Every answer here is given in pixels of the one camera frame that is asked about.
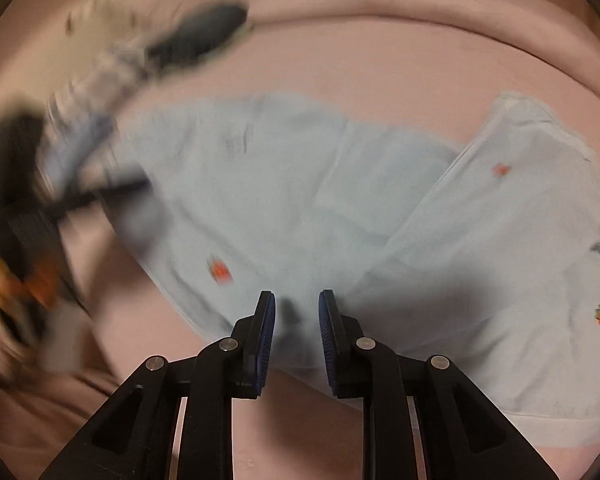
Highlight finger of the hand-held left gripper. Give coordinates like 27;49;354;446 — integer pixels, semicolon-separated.
55;172;153;213

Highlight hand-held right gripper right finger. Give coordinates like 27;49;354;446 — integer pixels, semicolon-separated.
318;289;563;480

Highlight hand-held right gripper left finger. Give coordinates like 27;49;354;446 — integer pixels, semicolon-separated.
39;290;277;480

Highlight light blue denim pants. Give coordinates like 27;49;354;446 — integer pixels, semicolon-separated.
112;91;600;448

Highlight folded blue garment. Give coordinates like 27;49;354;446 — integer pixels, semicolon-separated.
40;115;118;191

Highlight blue plaid pillow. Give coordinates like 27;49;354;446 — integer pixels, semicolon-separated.
47;42;153;128

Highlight folded dark blue jeans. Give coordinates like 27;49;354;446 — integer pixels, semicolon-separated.
149;2;254;67

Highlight white stuffed toy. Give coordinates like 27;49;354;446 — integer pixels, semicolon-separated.
62;0;173;38

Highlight pink bed sheet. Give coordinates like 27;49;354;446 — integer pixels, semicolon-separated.
0;7;600;480

